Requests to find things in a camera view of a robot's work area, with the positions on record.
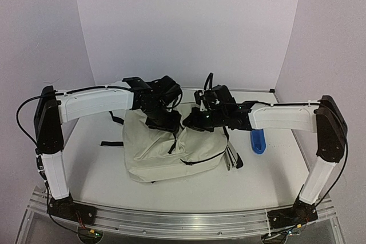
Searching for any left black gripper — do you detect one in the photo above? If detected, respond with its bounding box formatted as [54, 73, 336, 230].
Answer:
[142, 102, 182, 134]

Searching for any silver black stapler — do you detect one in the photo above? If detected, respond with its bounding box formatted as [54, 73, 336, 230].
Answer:
[224, 146, 244, 171]

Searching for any blue pencil case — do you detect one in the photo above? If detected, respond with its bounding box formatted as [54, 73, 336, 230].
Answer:
[250, 129, 266, 154]

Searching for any cream canvas backpack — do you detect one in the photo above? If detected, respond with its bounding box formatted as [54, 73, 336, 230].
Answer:
[101, 110, 229, 183]

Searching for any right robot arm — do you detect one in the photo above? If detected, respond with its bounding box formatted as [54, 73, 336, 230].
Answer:
[183, 73, 349, 205]

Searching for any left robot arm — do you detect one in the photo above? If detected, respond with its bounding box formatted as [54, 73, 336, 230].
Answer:
[16, 75, 183, 218]

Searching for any aluminium front rail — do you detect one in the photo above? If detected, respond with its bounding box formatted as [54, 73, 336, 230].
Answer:
[16, 187, 344, 243]

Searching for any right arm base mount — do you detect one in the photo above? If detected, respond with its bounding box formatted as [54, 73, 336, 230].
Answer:
[267, 195, 318, 229]

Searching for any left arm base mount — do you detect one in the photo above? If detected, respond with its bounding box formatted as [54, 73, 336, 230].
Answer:
[47, 193, 97, 226]

